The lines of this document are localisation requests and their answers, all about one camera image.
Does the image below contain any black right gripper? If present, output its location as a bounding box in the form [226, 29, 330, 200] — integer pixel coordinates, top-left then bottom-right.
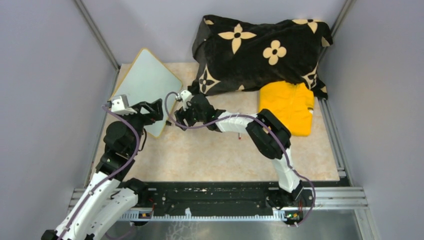
[174, 99, 206, 132]

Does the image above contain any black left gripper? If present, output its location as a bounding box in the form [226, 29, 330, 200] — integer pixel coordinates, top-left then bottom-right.
[119, 98, 163, 154]

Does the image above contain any whiteboard with yellow rim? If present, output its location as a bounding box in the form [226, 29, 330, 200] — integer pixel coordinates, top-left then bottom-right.
[112, 48, 183, 138]

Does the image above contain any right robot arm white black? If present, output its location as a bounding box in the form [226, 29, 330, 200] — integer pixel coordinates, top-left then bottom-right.
[169, 90, 303, 206]

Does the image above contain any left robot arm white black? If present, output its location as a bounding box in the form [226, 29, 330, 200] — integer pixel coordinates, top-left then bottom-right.
[41, 98, 164, 240]

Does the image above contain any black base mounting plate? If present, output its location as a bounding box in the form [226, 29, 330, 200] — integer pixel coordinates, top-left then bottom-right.
[135, 181, 312, 217]

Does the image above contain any black blanket with beige flowers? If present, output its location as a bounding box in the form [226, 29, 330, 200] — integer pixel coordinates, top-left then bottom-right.
[188, 14, 333, 99]

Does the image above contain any folded yellow garment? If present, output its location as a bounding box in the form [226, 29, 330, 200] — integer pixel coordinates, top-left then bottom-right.
[258, 81, 315, 137]

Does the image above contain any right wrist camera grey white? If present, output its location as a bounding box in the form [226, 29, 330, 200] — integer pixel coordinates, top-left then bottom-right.
[175, 90, 193, 103]

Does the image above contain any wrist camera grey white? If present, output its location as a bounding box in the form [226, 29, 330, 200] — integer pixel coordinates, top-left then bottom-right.
[110, 94, 133, 115]
[175, 90, 193, 103]

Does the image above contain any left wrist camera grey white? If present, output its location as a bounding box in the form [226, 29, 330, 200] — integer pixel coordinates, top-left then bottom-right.
[110, 94, 133, 115]

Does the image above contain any aluminium corner post left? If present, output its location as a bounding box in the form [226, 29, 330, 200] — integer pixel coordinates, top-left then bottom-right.
[72, 0, 121, 71]

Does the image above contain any aluminium corner post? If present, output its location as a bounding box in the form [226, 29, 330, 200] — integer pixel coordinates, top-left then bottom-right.
[72, 0, 121, 71]
[319, 0, 353, 61]

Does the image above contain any aluminium side rail right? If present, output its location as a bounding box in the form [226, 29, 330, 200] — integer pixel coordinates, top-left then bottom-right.
[318, 99, 353, 187]

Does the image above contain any aluminium frame rail front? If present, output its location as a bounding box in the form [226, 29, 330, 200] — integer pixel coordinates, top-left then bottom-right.
[67, 187, 369, 223]

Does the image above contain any aluminium corner post right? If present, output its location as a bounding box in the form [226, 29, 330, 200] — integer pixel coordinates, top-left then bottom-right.
[319, 0, 353, 61]

